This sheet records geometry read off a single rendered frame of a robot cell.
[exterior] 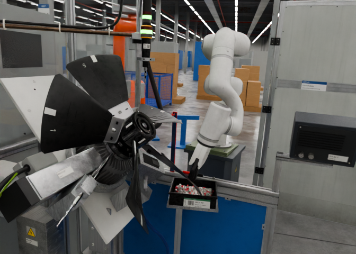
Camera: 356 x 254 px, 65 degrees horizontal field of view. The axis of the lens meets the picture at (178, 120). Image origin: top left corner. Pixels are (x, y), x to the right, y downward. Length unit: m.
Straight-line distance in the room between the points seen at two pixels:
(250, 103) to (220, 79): 7.56
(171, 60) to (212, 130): 8.05
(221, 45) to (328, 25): 1.74
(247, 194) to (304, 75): 1.57
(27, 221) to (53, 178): 0.42
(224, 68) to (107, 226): 0.73
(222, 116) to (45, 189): 0.62
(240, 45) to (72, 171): 0.87
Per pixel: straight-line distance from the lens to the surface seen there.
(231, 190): 1.48
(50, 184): 0.87
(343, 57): 2.81
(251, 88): 8.59
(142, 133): 0.97
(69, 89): 0.87
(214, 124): 1.05
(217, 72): 1.11
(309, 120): 1.31
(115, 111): 1.07
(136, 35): 1.08
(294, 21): 2.79
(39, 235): 1.26
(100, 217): 1.08
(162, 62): 9.15
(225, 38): 1.19
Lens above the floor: 1.47
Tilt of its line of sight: 13 degrees down
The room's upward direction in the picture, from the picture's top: 3 degrees clockwise
